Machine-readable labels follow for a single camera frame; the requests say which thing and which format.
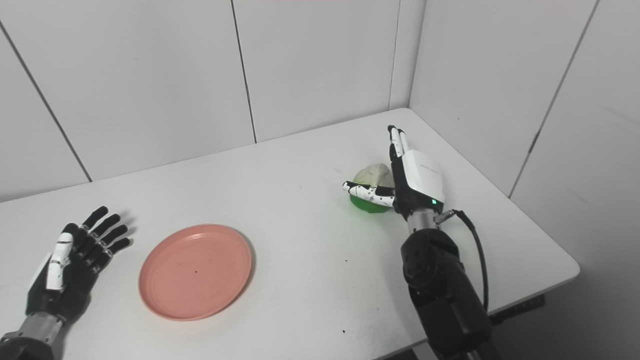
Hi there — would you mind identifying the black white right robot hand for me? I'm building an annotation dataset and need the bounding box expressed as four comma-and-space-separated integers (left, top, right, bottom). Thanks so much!
342, 125, 446, 221

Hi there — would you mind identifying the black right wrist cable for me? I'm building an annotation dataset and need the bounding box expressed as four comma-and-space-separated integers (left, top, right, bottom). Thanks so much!
434, 209, 490, 313

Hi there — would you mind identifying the pink round plate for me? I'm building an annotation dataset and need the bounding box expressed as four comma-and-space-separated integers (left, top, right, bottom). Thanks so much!
138, 223, 253, 322

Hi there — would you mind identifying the black table frame bracket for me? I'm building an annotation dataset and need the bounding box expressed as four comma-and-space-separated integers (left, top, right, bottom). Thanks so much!
487, 295, 547, 326

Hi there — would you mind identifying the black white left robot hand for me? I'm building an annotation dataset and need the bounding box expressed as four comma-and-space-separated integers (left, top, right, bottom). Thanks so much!
25, 205, 132, 323

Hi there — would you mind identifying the green white toy cabbage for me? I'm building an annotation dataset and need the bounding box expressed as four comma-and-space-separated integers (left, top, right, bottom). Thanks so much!
348, 163, 396, 215

